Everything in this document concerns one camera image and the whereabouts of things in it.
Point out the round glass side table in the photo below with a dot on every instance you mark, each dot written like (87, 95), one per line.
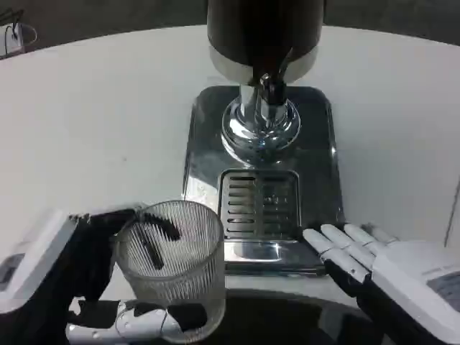
(18, 39)

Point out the slotted steel drip grid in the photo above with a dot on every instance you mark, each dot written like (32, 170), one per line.
(259, 203)

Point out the steel drip tray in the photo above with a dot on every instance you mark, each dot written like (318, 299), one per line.
(262, 179)

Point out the black dispenser tap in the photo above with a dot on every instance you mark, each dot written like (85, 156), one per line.
(272, 86)

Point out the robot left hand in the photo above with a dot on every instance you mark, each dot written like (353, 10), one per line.
(54, 258)

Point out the clear ribbed glass cup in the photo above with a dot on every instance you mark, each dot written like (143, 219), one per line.
(176, 266)

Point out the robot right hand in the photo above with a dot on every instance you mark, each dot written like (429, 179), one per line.
(395, 273)

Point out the black steel drink dispenser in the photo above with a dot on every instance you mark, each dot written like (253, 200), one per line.
(261, 72)

